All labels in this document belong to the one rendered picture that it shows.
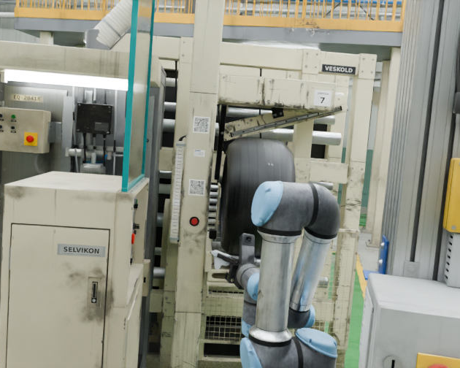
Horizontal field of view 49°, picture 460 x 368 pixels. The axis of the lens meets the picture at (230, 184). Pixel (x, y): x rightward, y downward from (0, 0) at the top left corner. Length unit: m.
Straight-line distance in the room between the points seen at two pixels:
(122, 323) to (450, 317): 1.14
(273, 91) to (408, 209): 1.72
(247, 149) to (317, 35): 5.57
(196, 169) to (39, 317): 0.99
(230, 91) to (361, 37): 5.26
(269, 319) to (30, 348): 0.82
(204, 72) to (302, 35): 5.46
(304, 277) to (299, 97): 1.38
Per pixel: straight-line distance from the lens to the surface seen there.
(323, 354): 1.44
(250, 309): 1.52
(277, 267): 1.33
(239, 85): 2.63
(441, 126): 1.03
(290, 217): 1.29
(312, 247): 1.42
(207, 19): 2.41
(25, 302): 1.78
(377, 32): 7.79
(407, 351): 0.87
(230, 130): 2.76
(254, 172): 2.21
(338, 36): 7.75
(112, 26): 2.71
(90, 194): 1.66
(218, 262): 1.74
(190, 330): 2.54
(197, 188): 2.37
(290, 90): 2.67
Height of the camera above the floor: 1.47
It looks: 5 degrees down
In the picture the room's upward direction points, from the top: 4 degrees clockwise
